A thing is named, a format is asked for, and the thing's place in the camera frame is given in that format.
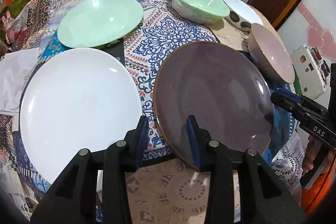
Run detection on mint green bowl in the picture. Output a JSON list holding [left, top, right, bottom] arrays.
[[171, 0, 230, 24]]

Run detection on pink bowl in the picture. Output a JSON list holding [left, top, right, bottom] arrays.
[[248, 23, 295, 84]]

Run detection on white paper sheets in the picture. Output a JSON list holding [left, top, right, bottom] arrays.
[[0, 48, 39, 115]]

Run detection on white plate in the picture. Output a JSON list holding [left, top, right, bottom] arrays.
[[19, 48, 142, 183]]

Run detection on white dotted bowl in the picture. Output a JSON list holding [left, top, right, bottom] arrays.
[[223, 0, 263, 32]]

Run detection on mint green plate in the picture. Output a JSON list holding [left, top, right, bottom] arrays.
[[57, 0, 143, 48]]

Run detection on green storage box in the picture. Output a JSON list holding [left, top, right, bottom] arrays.
[[7, 0, 31, 18]]

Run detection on pink bunny toy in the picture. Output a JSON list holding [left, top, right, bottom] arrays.
[[1, 11, 15, 46]]

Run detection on white sliding door with hearts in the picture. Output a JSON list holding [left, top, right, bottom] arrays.
[[278, 0, 335, 63]]

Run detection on right hand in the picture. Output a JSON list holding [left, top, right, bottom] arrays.
[[301, 134, 336, 175]]

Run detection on purple plate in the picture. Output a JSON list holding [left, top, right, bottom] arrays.
[[153, 42, 274, 168]]

